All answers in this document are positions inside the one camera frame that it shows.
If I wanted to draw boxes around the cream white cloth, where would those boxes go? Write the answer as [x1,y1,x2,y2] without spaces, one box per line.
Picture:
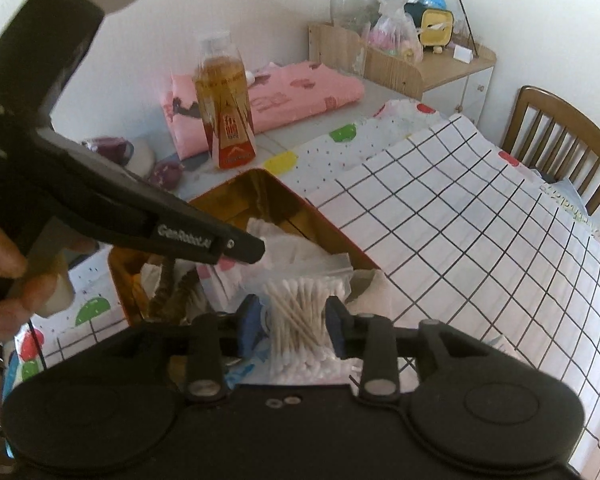
[245,216,332,267]

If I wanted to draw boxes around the amber liquid plastic bottle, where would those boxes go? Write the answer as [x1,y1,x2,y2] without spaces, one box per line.
[194,30,259,171]

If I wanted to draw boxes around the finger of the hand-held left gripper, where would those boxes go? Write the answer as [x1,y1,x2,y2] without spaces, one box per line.
[212,234,267,265]

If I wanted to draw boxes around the pink folded cloth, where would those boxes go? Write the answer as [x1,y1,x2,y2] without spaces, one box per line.
[161,60,367,161]

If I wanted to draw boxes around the clear glass vase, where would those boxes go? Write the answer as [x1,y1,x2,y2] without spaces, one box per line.
[330,0,382,32]

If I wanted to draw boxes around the yellow tissue box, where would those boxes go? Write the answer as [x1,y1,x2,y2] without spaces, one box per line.
[420,7,454,54]

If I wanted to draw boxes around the brown wooden chair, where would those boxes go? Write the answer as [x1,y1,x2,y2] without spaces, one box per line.
[500,85,600,217]

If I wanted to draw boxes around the thin black stick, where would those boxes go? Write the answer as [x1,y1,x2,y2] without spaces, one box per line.
[455,0,481,54]

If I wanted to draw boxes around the purple grey plush slipper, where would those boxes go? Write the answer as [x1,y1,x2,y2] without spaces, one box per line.
[82,135,157,179]
[147,156,186,189]

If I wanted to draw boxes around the black cable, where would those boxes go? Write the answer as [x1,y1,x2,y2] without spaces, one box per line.
[27,317,48,373]

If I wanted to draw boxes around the orange metal tin box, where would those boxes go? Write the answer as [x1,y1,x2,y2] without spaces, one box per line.
[107,169,381,327]

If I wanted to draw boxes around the bag of cotton swabs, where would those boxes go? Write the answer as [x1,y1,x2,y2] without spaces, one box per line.
[240,252,377,387]

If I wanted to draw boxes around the person's left hand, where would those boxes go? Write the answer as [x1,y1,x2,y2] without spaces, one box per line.
[0,212,46,340]

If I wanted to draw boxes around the white black grid tablecloth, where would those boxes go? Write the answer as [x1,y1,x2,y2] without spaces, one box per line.
[300,112,600,480]

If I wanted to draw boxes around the plastic bag of pink items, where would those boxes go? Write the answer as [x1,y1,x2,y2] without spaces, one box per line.
[367,0,424,59]

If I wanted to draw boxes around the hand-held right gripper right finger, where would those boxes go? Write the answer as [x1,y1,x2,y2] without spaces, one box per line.
[325,296,482,404]

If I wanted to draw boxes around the blue printed cloth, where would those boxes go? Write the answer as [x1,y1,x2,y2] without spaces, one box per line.
[225,354,277,387]

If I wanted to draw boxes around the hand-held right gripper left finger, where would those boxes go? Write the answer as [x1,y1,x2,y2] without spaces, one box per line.
[124,294,262,406]

